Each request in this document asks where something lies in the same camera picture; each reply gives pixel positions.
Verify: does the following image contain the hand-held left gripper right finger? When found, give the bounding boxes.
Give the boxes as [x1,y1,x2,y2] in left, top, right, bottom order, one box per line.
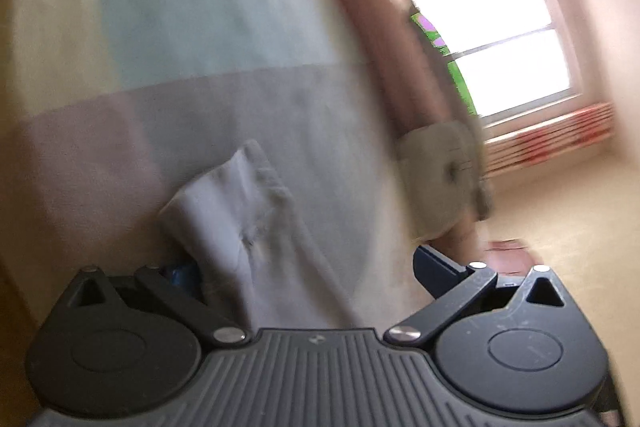
[384,244,573,350]

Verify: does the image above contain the grey cat face cushion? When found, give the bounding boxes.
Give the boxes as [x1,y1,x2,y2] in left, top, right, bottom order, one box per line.
[397,122,493,243]

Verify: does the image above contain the window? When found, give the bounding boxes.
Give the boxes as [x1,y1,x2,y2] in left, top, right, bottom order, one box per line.
[390,0,586,122]

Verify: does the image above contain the pile of pink clothes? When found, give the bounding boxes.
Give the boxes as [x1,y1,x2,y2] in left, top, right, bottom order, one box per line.
[485,239,538,273]

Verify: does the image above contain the grey pants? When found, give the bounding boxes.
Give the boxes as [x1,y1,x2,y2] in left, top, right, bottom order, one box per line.
[159,139,381,333]

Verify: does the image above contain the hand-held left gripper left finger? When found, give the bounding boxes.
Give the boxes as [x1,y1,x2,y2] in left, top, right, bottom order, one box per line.
[65,263,251,349]

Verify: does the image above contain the red patterned curtain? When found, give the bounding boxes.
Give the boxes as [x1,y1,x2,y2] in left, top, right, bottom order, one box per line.
[482,102,616,178]

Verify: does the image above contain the folded pink quilt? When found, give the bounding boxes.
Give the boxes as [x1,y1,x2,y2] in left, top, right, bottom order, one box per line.
[285,0,481,142]

